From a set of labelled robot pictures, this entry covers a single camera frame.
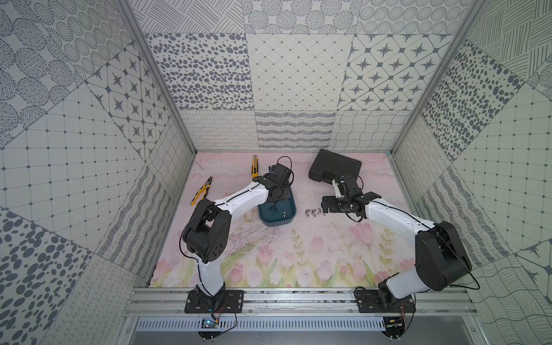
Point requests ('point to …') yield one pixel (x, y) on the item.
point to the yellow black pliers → (205, 186)
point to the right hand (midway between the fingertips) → (333, 206)
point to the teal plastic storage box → (278, 213)
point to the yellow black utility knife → (255, 166)
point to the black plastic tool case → (328, 166)
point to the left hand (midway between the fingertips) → (285, 189)
